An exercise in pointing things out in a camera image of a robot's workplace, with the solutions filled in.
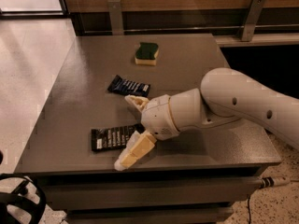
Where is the blue rxbar wrapper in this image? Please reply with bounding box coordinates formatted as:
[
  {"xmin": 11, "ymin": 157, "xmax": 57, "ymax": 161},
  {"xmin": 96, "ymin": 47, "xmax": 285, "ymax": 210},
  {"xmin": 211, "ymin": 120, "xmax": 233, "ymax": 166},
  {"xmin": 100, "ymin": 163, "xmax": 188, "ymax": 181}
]
[{"xmin": 107, "ymin": 75, "xmax": 150, "ymax": 97}]

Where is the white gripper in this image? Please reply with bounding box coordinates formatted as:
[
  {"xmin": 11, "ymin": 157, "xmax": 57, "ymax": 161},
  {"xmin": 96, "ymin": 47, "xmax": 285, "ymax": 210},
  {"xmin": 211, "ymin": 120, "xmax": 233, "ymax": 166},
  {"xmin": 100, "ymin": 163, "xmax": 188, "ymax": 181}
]
[{"xmin": 114, "ymin": 94, "xmax": 179, "ymax": 171}]

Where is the right metal bracket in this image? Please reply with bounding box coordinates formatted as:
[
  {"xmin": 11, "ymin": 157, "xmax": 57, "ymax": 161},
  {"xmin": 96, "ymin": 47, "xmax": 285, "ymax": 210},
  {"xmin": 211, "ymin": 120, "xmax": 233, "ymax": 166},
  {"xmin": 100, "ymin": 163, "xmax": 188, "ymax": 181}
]
[{"xmin": 239, "ymin": 0, "xmax": 266, "ymax": 42}]

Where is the black cable with connector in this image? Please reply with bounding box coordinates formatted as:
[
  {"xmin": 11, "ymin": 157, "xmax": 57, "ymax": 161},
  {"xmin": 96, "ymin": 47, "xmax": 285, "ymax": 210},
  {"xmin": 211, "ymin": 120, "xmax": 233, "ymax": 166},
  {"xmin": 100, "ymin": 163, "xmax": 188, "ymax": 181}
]
[{"xmin": 246, "ymin": 176, "xmax": 292, "ymax": 224}]

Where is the wooden wall shelf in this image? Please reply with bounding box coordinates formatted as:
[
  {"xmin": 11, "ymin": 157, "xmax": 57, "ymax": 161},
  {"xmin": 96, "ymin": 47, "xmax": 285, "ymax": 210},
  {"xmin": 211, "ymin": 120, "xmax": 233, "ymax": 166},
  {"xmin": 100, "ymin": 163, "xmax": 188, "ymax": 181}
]
[{"xmin": 214, "ymin": 33, "xmax": 299, "ymax": 48}]

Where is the metal bracket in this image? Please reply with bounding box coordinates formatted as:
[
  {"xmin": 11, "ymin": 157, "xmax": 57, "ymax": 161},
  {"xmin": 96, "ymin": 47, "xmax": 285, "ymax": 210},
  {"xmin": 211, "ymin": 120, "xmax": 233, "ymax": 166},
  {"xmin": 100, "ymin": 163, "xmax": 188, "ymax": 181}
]
[
  {"xmin": 107, "ymin": 0, "xmax": 124, "ymax": 35},
  {"xmin": 239, "ymin": 0, "xmax": 266, "ymax": 42}
]

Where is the green and yellow sponge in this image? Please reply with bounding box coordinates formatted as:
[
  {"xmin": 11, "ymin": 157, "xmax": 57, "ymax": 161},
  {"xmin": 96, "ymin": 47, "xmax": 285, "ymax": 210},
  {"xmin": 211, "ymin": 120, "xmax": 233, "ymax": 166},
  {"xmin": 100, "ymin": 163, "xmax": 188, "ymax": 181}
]
[{"xmin": 135, "ymin": 42, "xmax": 159, "ymax": 65}]

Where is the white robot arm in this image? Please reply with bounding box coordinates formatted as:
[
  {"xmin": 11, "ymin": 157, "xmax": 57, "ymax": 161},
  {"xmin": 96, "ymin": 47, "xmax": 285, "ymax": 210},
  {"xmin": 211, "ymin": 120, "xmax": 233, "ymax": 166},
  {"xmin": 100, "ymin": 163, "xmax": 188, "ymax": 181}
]
[{"xmin": 114, "ymin": 68, "xmax": 299, "ymax": 171}]

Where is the black rxbar chocolate wrapper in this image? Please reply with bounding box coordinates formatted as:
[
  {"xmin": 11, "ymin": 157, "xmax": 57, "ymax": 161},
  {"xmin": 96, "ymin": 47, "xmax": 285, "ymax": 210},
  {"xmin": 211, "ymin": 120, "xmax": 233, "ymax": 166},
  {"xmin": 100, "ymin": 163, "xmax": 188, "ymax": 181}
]
[{"xmin": 91, "ymin": 123, "xmax": 145, "ymax": 152}]

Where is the black office chair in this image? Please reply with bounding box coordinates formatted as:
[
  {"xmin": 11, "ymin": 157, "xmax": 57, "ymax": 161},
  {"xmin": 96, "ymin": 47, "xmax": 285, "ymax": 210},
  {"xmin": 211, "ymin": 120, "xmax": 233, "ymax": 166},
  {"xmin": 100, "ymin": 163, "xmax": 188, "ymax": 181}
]
[{"xmin": 0, "ymin": 173, "xmax": 46, "ymax": 224}]

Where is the grey drawer cabinet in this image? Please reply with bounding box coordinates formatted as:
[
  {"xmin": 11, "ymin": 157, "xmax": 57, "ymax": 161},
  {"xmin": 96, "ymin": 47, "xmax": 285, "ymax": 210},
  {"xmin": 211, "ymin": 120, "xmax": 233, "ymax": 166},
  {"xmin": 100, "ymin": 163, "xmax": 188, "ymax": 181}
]
[{"xmin": 16, "ymin": 35, "xmax": 280, "ymax": 224}]

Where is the left metal bracket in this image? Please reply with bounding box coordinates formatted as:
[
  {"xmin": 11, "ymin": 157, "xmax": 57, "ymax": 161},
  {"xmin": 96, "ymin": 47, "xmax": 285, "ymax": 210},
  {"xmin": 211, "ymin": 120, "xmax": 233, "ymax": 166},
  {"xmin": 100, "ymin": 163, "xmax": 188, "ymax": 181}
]
[{"xmin": 107, "ymin": 0, "xmax": 124, "ymax": 35}]

